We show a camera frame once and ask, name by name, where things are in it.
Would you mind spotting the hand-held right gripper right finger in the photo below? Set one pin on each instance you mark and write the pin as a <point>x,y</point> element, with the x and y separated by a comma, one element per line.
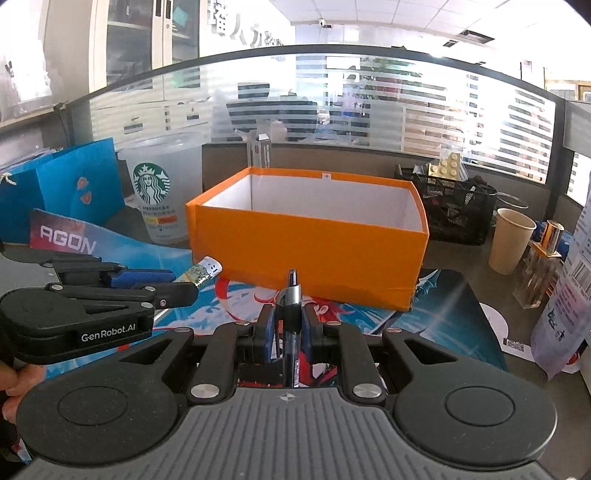
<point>309,334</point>

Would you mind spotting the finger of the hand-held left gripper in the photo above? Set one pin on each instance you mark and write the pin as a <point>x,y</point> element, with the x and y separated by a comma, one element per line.
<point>171,294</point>
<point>138,277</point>

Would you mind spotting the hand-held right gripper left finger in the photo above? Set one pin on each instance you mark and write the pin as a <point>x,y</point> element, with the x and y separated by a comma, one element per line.
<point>265,334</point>

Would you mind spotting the dark ballpoint pen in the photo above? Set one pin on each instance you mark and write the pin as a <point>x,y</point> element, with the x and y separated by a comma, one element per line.
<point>292,304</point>

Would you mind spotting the small white patterned tube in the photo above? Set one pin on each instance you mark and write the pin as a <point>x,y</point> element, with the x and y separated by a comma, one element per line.
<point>205,272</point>

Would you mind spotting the orange cardboard box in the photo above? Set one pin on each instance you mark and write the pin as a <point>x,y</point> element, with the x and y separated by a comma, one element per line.
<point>314,249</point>

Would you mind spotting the person's left hand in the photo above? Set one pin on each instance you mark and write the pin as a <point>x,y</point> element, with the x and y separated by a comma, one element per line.
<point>10,378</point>

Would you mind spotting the translucent plastic cup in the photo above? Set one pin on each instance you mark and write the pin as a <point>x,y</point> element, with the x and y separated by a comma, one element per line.
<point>159,194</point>

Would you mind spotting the blue paper bag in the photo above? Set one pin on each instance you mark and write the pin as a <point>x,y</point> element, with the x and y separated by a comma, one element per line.
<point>78,189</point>

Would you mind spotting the printed blue desk mat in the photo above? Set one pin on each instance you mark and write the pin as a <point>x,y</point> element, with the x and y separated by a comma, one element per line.
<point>438,318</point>

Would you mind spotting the black mesh desk organizer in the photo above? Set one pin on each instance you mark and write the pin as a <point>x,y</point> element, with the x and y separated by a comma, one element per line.
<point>457,217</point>

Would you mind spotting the white round paper card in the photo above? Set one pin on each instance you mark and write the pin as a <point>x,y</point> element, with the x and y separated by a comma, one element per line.
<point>501,330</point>

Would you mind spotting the yellow building block plate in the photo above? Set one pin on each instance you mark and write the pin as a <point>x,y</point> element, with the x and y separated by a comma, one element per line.
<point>445,165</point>

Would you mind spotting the brown paper cup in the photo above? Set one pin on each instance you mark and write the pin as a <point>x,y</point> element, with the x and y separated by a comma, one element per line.
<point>508,244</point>

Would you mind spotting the white office cabinet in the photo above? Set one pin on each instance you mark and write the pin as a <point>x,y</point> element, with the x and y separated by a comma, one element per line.
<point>138,41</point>

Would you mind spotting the glass perfume bottle gold cap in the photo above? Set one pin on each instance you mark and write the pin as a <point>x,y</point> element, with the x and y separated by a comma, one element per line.
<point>538,272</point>

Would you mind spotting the frosted glass desk partition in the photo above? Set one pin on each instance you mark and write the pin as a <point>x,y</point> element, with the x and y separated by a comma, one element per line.
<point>415,120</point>

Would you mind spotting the white printed plastic pouch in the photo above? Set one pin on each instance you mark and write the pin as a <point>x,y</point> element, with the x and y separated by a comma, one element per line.
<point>568,295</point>

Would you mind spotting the ceiling security camera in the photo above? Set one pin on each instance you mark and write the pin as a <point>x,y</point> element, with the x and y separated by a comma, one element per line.
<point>324,24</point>

